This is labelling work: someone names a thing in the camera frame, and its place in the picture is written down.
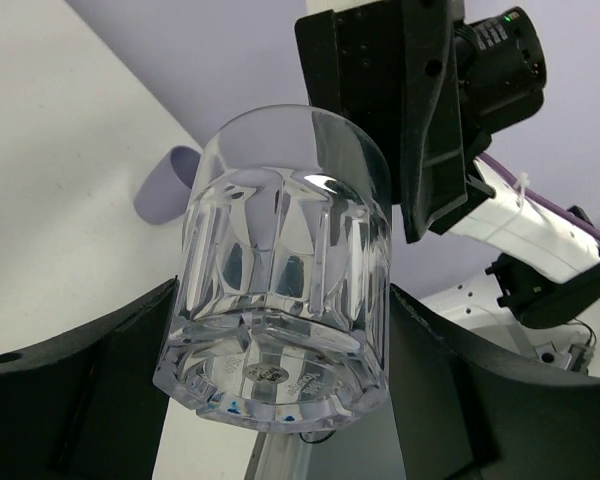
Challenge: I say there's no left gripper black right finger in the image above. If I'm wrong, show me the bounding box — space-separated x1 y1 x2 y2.
389 286 600 479

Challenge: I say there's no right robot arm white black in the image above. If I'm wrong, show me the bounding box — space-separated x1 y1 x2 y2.
294 1 600 373

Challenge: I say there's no clear glass cup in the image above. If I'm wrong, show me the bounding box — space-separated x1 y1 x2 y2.
153 105 391 433

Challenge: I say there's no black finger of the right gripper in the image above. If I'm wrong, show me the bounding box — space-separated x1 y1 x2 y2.
294 1 405 200
402 1 467 243

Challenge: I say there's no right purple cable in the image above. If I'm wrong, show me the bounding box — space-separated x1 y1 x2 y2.
479 152 600 256

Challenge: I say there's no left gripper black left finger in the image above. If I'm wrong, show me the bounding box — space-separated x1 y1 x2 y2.
0 280 177 479

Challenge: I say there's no purple cup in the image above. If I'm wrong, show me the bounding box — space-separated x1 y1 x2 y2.
133 146 201 225

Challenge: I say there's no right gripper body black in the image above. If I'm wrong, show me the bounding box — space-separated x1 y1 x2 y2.
454 6 547 155

